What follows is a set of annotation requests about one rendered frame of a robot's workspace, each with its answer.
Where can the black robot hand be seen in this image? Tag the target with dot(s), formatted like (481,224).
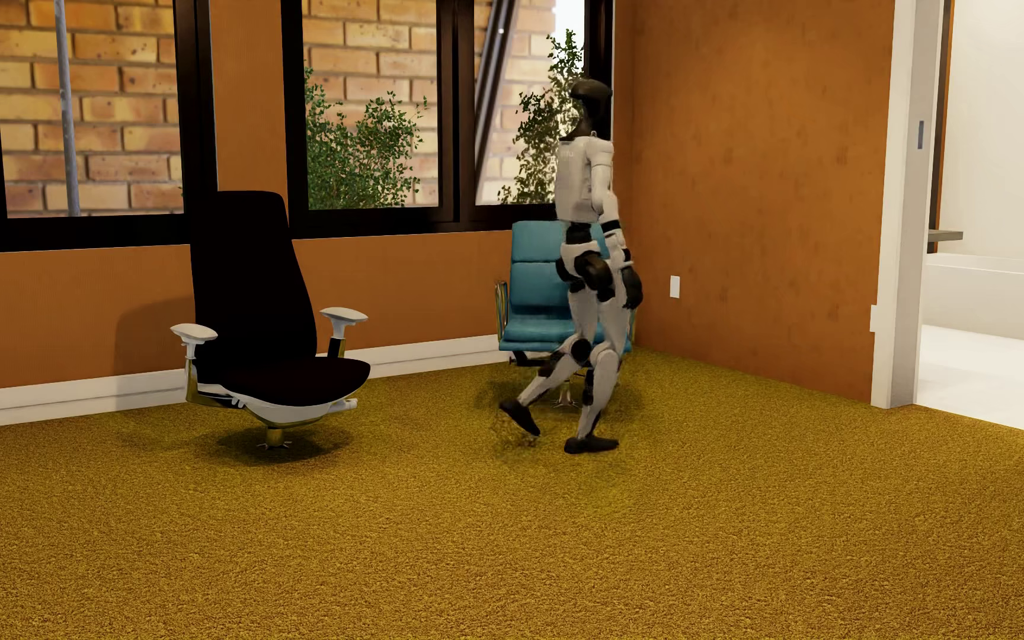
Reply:
(595,271)
(632,289)

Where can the dark cyan chair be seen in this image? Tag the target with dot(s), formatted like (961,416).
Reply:
(534,293)

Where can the black office chair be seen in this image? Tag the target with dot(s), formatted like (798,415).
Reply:
(254,302)

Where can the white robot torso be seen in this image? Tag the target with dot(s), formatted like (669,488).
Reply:
(578,182)

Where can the white right robot leg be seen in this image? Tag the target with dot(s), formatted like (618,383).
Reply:
(596,373)

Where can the white robot leg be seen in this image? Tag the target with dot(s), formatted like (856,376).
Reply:
(596,373)
(547,373)

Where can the white left robot leg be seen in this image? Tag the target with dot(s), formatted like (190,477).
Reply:
(547,373)

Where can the green bush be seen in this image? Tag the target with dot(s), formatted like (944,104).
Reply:
(356,151)
(547,124)

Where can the black robot head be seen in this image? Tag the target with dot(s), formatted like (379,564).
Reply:
(589,99)

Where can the black framed window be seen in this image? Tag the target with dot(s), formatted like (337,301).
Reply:
(405,107)
(76,115)

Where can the white baseboard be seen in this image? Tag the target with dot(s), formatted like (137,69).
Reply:
(165,382)

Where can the grey metal pole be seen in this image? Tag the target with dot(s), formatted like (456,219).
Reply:
(67,107)

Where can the white door frame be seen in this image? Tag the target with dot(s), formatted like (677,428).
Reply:
(903,204)

